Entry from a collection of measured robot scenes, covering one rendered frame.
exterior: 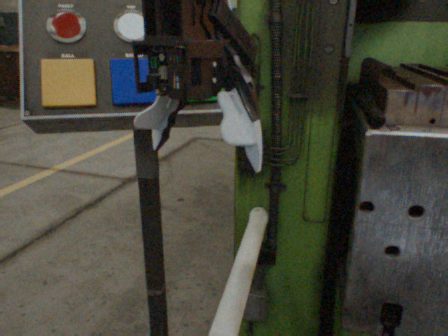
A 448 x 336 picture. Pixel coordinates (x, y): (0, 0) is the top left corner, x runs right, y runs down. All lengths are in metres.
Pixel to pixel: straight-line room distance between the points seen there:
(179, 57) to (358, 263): 0.60
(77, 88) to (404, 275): 0.69
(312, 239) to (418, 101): 0.45
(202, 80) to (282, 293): 0.85
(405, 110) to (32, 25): 0.65
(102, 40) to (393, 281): 0.70
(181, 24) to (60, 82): 0.30
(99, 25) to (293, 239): 0.70
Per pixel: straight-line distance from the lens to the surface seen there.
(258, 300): 1.09
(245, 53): 0.47
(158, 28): 0.37
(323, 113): 0.92
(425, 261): 0.85
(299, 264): 1.08
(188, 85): 0.36
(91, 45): 0.66
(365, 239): 0.81
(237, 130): 0.38
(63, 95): 0.62
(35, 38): 0.68
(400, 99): 0.78
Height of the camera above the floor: 1.08
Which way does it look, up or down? 20 degrees down
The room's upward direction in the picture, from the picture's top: straight up
